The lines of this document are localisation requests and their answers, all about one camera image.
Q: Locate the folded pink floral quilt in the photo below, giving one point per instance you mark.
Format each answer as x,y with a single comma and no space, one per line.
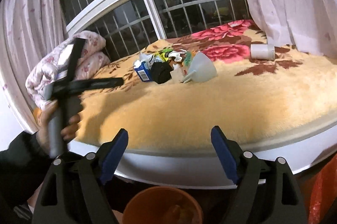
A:
54,66

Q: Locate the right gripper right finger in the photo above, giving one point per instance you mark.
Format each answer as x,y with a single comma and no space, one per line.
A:
267,191

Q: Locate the blue barcode carton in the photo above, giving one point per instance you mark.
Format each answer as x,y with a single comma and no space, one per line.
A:
142,70

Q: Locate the person's left hand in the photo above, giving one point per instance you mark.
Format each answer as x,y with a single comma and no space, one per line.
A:
68,133

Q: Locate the black cloth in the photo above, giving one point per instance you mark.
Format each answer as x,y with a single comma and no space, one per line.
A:
161,72

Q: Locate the translucent white plastic cup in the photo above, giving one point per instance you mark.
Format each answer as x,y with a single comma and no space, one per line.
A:
201,69

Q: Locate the white cylindrical jar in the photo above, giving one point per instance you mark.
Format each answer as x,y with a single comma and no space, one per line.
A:
262,51

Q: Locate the teal orange toy dinosaur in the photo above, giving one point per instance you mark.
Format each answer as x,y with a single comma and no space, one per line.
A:
188,58

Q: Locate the red plastic bag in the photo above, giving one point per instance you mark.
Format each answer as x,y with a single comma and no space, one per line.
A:
323,193

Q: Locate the orange plastic trash bin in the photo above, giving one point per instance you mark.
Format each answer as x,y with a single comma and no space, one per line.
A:
162,204

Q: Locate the left pink curtain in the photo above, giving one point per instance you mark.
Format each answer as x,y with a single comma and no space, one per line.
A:
30,29

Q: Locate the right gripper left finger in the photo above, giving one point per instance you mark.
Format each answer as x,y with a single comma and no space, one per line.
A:
72,191

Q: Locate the black left sleeve forearm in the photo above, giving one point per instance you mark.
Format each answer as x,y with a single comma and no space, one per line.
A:
24,166

